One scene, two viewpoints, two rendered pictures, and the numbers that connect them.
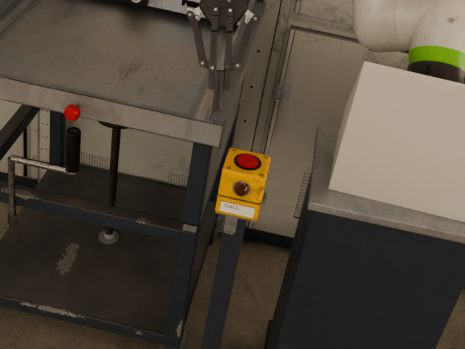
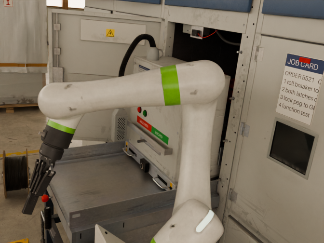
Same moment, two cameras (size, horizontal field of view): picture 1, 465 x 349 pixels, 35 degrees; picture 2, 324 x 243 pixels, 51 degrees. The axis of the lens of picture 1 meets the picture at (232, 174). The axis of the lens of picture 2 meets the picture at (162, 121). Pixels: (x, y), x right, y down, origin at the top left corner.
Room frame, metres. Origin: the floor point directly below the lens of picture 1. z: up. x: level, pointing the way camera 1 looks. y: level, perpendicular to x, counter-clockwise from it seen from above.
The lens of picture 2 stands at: (0.96, -0.95, 1.65)
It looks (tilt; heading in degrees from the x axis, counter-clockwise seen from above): 19 degrees down; 55
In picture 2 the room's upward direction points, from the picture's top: 5 degrees clockwise
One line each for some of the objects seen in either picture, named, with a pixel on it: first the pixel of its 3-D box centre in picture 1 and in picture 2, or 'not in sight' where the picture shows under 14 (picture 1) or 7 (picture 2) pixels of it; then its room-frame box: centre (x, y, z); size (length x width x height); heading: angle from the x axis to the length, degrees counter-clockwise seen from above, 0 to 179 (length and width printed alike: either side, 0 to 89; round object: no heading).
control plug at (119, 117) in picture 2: not in sight; (119, 124); (1.72, 0.53, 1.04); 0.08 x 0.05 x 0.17; 176
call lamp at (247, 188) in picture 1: (241, 190); not in sight; (1.06, -0.02, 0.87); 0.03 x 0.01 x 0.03; 87
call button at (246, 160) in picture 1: (247, 163); not in sight; (1.10, -0.02, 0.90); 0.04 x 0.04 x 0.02
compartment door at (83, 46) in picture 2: not in sight; (106, 80); (1.76, 0.81, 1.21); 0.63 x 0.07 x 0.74; 150
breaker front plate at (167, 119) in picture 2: not in sight; (152, 116); (1.78, 0.32, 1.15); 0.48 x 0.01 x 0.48; 86
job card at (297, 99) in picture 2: not in sight; (298, 88); (1.94, -0.30, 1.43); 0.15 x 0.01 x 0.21; 87
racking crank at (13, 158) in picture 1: (42, 179); (45, 227); (1.30, 0.41, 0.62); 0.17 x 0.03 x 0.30; 86
